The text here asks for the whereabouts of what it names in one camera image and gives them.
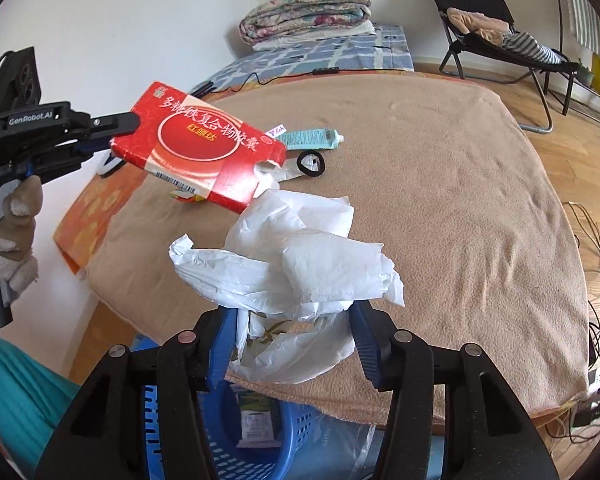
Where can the tan blanket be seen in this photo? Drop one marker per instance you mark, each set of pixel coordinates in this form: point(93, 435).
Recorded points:
point(430, 185)

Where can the person's left hand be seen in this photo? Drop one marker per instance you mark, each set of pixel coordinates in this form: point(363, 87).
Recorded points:
point(15, 240)

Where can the folded floral quilt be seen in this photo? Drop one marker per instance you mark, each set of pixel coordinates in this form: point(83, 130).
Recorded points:
point(305, 7)

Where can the red snack wrapper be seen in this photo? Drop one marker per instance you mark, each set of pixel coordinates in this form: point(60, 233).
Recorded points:
point(195, 135)

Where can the black power strip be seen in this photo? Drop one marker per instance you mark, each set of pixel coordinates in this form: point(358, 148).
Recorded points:
point(587, 407)

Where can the small white pink label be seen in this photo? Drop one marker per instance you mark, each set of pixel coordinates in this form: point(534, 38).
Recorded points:
point(278, 131)

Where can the white green packet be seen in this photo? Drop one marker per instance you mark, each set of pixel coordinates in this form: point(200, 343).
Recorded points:
point(255, 422)

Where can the green striped hanging cloth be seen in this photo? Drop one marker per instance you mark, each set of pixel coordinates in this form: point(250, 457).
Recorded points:
point(587, 15)

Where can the blue plastic basket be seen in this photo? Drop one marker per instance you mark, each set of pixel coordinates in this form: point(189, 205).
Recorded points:
point(290, 430)

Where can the white paper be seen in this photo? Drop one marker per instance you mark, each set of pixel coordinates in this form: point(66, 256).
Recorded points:
point(282, 177)
point(305, 260)

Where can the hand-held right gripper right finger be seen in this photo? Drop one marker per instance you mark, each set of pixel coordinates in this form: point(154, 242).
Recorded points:
point(367, 347)

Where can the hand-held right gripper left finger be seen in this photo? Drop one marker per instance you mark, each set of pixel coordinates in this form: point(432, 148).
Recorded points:
point(221, 345)

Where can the yellow packet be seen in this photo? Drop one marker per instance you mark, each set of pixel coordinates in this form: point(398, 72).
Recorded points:
point(185, 195)

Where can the clear plastic sheet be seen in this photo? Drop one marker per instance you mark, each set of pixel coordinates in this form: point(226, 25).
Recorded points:
point(340, 450)

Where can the person's teal pants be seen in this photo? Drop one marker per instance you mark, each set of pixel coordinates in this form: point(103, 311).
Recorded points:
point(20, 400)

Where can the beige clothes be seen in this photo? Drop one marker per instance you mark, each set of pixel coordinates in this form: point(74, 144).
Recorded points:
point(480, 25)

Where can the blue plaid bedsheet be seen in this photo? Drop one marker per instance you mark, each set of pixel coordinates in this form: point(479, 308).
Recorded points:
point(340, 50)

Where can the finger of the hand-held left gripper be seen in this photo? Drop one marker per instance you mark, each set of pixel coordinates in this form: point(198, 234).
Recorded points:
point(65, 162)
point(114, 125)

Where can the folded white sheet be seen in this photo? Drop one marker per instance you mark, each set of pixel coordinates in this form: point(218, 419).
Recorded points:
point(325, 36)

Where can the teal tube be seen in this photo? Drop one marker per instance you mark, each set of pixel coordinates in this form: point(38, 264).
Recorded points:
point(310, 138)

